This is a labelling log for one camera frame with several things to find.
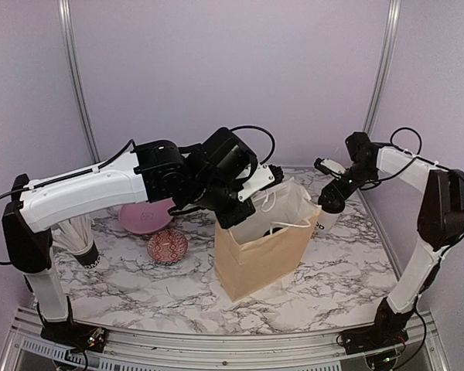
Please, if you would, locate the white paper cup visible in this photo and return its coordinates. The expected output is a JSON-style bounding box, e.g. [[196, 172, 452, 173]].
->
[[316, 209, 340, 233]]

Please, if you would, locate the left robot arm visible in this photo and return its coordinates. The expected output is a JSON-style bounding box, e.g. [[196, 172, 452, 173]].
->
[[2, 128, 284, 344]]

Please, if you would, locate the pink plate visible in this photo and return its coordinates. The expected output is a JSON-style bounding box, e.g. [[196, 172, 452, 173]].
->
[[118, 199, 174, 235]]

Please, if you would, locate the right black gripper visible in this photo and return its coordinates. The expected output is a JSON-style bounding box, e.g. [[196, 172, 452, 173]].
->
[[319, 162, 377, 207]]

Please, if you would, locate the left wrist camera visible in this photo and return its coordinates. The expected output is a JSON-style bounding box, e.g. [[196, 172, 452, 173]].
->
[[237, 165, 284, 202]]

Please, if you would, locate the brown paper bag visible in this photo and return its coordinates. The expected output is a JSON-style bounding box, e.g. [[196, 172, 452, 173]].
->
[[214, 178, 321, 301]]

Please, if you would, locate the aluminium frame post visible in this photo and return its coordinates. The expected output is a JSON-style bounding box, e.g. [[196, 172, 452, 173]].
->
[[58, 0, 101, 163], [363, 0, 401, 136]]

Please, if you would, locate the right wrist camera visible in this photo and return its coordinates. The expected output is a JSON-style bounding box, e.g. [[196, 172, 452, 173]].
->
[[314, 158, 346, 179]]

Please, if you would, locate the red patterned bowl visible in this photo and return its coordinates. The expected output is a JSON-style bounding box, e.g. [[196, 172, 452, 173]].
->
[[147, 230, 188, 265]]

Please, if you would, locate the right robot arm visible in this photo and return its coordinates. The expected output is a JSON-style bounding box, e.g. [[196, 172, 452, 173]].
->
[[314, 131, 464, 346]]

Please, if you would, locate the right aluminium frame post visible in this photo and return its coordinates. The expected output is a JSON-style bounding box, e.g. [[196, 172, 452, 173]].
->
[[363, 0, 401, 136]]

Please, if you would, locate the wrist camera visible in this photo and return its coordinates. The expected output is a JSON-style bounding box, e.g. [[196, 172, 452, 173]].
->
[[314, 158, 346, 179], [237, 165, 284, 202]]

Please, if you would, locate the left aluminium frame post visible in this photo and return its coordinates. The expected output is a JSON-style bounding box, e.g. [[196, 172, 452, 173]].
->
[[58, 0, 101, 163]]

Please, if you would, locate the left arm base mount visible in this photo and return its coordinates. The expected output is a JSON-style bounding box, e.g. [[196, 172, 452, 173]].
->
[[41, 322, 108, 353]]

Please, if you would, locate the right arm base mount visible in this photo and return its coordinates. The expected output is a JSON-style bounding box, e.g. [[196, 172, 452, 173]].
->
[[336, 325, 409, 355]]

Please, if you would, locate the black cup with straws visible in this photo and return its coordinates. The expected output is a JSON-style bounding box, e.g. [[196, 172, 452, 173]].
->
[[53, 215, 100, 269]]

